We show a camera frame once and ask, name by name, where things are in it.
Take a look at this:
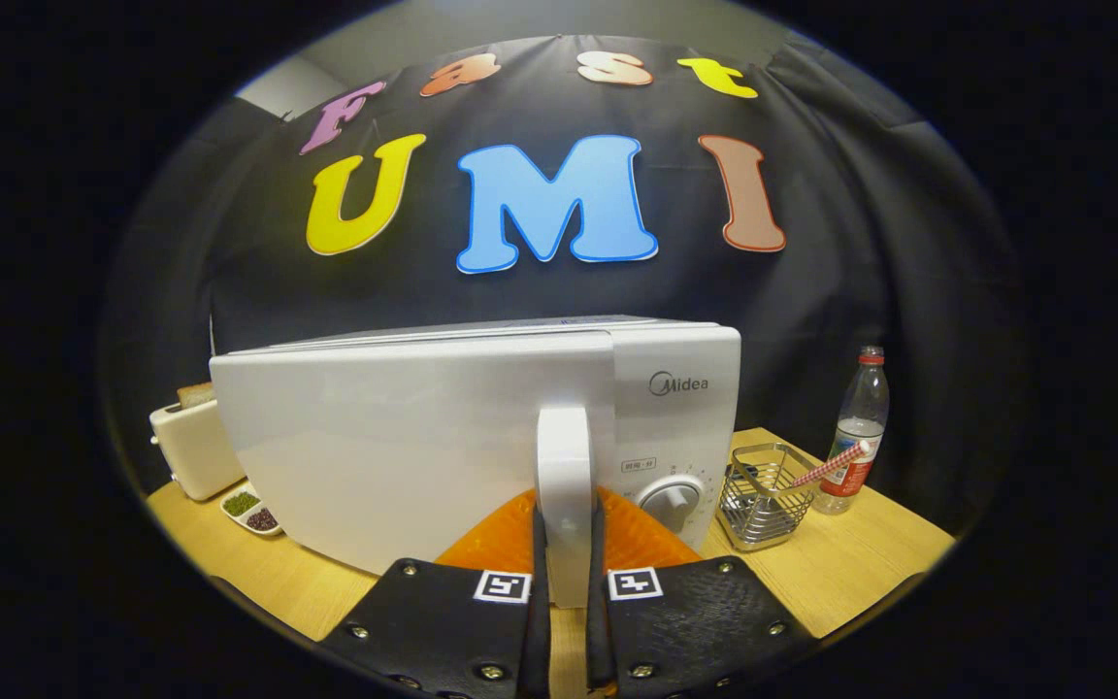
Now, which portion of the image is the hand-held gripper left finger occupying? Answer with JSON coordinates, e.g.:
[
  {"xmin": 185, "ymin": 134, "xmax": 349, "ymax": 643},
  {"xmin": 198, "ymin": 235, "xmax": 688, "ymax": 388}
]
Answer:
[{"xmin": 316, "ymin": 485, "xmax": 552, "ymax": 699}]

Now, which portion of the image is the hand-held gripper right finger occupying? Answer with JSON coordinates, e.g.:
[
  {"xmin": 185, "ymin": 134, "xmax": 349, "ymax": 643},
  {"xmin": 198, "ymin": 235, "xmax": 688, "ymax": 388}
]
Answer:
[{"xmin": 586, "ymin": 485, "xmax": 817, "ymax": 699}]

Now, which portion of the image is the white microwave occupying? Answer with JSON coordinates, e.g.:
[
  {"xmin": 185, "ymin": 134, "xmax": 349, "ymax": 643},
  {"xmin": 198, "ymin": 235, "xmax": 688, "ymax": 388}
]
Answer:
[{"xmin": 209, "ymin": 315, "xmax": 742, "ymax": 610}]

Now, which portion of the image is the red striped straw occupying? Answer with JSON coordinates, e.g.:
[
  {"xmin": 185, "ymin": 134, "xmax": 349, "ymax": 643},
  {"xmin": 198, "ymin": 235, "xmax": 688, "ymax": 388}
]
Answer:
[{"xmin": 790, "ymin": 439, "xmax": 872, "ymax": 491}]

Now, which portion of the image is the white divided bean dish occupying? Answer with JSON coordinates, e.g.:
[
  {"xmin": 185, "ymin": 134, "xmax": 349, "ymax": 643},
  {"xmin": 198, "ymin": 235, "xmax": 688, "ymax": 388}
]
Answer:
[{"xmin": 220, "ymin": 483, "xmax": 284, "ymax": 538}]

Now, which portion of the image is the clear plastic water bottle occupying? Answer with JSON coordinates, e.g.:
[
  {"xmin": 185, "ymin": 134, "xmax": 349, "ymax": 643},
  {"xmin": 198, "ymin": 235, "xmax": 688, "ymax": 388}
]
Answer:
[{"xmin": 811, "ymin": 346, "xmax": 891, "ymax": 516}]

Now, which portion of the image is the white toaster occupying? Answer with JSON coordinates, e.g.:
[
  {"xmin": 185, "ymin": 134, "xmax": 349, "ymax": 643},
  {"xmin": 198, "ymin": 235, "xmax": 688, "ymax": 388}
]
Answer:
[{"xmin": 149, "ymin": 398, "xmax": 247, "ymax": 502}]

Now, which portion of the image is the metal wire holder basket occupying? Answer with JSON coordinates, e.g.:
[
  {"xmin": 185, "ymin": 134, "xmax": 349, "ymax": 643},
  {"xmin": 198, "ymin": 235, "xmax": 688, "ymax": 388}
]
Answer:
[{"xmin": 717, "ymin": 443, "xmax": 824, "ymax": 552}]

